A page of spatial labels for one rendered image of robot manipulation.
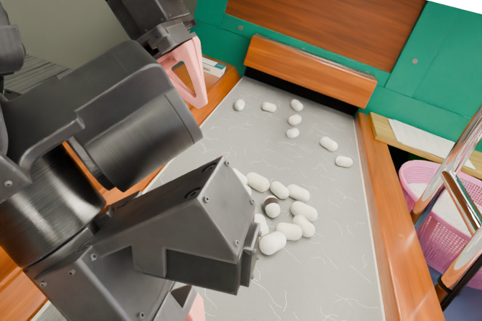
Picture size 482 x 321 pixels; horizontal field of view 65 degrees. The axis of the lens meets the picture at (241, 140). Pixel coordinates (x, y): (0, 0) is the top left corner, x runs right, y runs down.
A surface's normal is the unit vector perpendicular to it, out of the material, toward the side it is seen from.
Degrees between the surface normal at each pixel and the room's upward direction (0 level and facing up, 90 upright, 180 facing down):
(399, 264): 0
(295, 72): 90
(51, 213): 54
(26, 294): 45
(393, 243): 0
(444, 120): 90
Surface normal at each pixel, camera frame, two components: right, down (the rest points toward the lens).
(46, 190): 0.63, -0.19
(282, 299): 0.30, -0.85
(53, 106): -0.27, -0.63
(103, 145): 0.22, -0.03
